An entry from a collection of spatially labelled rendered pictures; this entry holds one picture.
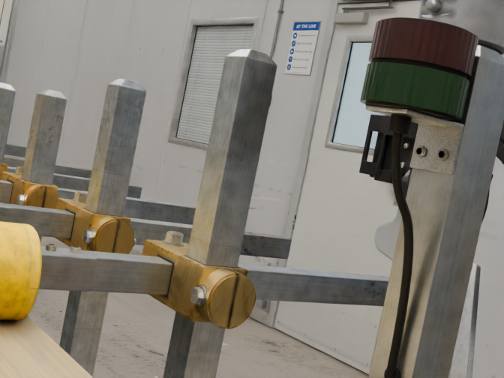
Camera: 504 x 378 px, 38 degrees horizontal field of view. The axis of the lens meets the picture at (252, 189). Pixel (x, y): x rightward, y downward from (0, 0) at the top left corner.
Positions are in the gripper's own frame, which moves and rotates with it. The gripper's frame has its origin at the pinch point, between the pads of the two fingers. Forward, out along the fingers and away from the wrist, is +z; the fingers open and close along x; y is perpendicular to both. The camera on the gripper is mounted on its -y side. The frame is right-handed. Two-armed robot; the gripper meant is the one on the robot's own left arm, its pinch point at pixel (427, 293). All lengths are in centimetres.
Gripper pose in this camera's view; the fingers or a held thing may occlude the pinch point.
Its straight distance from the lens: 62.9
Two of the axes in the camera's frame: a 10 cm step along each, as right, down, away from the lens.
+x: -8.2, -1.3, -5.6
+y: -5.4, -1.5, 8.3
